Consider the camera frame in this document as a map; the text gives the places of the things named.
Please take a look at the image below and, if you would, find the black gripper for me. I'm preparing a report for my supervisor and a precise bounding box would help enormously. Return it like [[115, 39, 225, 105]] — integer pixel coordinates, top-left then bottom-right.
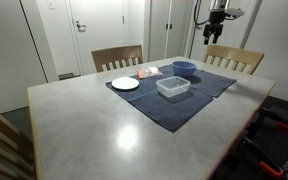
[[203, 11, 224, 45]]

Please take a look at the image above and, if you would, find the blue bowl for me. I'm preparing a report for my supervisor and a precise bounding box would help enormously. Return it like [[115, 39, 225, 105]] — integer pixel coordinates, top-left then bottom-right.
[[172, 61, 197, 77]]

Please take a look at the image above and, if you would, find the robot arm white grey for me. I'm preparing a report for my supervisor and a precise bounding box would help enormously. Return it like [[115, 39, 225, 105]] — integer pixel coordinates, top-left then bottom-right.
[[203, 0, 229, 45]]

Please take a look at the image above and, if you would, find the light wooden chair right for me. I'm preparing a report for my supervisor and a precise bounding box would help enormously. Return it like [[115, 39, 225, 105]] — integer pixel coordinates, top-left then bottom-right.
[[203, 45, 264, 75]]

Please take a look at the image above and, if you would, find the clear plastic container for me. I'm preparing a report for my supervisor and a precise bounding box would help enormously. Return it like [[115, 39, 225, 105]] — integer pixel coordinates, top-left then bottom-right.
[[156, 76, 191, 97]]

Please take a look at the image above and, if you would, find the dark blue placemat centre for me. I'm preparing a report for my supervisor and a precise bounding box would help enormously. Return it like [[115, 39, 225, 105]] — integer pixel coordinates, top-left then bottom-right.
[[105, 73, 215, 134]]

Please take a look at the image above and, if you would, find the white round plate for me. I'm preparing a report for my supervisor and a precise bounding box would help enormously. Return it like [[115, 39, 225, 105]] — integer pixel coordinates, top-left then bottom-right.
[[112, 77, 139, 90]]

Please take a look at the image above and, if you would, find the wooden chair far left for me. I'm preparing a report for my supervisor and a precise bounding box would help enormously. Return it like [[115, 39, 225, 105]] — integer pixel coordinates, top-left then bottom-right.
[[91, 45, 143, 72]]

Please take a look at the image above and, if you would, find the wooden chair near left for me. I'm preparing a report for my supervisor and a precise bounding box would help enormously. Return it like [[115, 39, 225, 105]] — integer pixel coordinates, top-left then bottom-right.
[[0, 114, 36, 180]]

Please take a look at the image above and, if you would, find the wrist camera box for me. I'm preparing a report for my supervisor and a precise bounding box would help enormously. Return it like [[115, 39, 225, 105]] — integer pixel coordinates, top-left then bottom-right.
[[225, 8, 245, 16]]

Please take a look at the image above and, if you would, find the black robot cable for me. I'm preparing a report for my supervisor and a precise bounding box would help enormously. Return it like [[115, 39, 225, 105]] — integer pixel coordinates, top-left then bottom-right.
[[193, 0, 210, 26]]

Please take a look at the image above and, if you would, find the white door with handle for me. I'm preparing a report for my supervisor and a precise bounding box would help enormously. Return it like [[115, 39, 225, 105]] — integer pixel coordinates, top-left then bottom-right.
[[69, 0, 124, 75]]

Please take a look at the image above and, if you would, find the orange handled clamp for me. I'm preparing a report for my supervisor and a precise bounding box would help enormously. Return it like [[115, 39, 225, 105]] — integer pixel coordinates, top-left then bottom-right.
[[242, 136, 285, 178]]

